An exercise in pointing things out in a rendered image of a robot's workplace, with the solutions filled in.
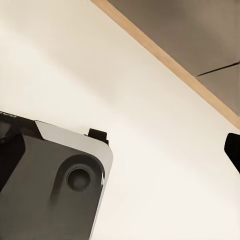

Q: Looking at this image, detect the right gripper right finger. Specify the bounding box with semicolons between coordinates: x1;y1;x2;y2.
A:
224;133;240;173

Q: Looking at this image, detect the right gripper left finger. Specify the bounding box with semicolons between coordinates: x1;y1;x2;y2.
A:
0;133;26;193

